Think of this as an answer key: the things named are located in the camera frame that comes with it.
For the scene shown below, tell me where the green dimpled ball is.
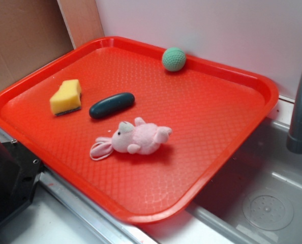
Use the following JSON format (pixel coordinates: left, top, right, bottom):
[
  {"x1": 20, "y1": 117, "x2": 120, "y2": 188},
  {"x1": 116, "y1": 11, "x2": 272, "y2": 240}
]
[{"x1": 162, "y1": 47, "x2": 187, "y2": 72}]

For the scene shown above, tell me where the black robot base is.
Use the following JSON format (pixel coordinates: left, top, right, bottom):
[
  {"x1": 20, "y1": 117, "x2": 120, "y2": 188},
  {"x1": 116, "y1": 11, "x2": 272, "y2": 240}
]
[{"x1": 0, "y1": 142, "x2": 42, "y2": 227}]

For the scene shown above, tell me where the pink plush bunny toy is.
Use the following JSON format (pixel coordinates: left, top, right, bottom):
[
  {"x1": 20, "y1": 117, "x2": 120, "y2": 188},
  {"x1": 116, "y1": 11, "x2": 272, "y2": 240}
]
[{"x1": 89, "y1": 117, "x2": 172, "y2": 161}]

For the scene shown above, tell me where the dark teal oval object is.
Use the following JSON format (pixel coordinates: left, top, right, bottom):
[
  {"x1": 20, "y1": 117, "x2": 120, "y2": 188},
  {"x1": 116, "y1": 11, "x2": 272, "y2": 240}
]
[{"x1": 89, "y1": 92, "x2": 135, "y2": 119}]

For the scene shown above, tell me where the red plastic tray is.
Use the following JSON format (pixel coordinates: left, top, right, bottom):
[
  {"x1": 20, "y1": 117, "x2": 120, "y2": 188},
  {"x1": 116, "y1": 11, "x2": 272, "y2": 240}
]
[{"x1": 0, "y1": 37, "x2": 279, "y2": 224}]

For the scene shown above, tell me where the yellow sponge with dark pad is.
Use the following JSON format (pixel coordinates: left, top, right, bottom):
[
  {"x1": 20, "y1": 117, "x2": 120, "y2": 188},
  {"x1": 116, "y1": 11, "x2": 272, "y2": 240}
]
[{"x1": 49, "y1": 79, "x2": 81, "y2": 115}]

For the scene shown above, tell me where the round sink drain cover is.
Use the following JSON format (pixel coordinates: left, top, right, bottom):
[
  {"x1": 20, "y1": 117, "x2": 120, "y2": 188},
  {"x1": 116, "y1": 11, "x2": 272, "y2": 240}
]
[{"x1": 242, "y1": 190, "x2": 294, "y2": 231}]

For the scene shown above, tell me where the brown cardboard panel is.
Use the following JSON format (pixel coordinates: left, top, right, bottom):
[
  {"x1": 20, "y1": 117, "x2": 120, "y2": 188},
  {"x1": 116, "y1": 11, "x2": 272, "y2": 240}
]
[{"x1": 0, "y1": 1, "x2": 104, "y2": 91}]

